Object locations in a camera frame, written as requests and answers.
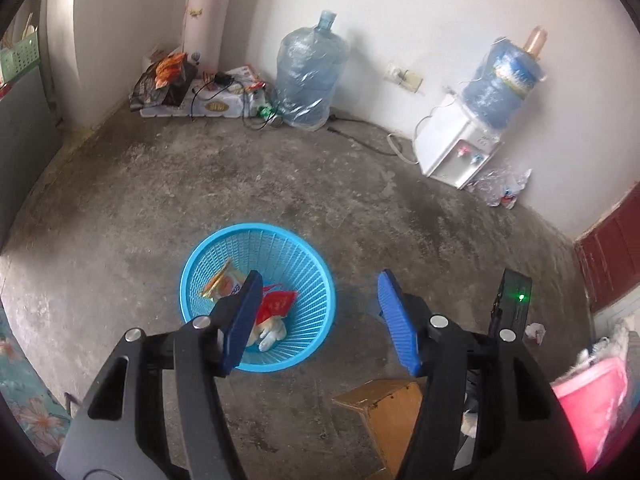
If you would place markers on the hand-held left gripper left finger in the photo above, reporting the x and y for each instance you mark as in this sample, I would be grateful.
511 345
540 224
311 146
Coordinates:
242 320

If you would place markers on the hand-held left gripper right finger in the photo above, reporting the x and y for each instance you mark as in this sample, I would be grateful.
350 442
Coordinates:
397 320

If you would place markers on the white cotton glove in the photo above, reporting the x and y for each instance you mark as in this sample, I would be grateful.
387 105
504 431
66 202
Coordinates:
272 332

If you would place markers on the red snack packet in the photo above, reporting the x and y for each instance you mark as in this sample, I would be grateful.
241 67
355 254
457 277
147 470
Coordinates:
277 305

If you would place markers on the orange snack packet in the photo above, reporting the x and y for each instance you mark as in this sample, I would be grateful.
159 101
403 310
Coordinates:
223 284

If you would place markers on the blue plastic basket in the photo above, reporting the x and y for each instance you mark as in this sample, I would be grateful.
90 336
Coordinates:
305 270

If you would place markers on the crumpled white tissue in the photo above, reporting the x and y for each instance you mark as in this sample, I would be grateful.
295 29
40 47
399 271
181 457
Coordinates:
535 334

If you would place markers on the brown cardboard piece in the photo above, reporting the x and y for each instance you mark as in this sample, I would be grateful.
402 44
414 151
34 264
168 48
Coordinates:
385 410

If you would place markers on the red door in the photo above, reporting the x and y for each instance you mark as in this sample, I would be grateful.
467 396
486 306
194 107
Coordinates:
610 255

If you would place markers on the cream fleece blanket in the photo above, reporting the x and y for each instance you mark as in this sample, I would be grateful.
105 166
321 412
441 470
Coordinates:
615 345

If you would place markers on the crumpled clear plastic bottles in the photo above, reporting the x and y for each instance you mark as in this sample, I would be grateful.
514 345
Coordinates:
502 187

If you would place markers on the white water dispenser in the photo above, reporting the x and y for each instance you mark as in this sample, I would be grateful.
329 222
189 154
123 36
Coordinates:
450 145

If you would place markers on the flat white box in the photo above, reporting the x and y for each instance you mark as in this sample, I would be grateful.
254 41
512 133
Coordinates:
220 105

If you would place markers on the blue water jug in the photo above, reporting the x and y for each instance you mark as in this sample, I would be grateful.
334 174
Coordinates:
505 80

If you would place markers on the floral light blue blanket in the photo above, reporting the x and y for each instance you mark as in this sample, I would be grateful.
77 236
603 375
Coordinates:
25 395

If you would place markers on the dark snack bags pile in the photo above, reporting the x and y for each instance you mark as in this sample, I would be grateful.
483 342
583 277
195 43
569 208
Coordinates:
165 80

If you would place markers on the empty clear water jug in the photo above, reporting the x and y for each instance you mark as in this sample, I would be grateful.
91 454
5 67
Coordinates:
310 75

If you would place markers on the grey cabinet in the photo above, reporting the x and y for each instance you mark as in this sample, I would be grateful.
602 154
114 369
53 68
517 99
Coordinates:
20 160

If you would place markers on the rolled floral pink mat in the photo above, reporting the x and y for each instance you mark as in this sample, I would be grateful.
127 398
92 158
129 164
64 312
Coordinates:
205 10

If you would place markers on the green plastic storage basket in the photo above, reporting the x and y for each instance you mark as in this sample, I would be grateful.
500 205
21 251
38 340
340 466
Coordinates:
20 57

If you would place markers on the white wall outlet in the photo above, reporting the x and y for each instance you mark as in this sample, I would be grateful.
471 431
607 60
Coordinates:
405 77

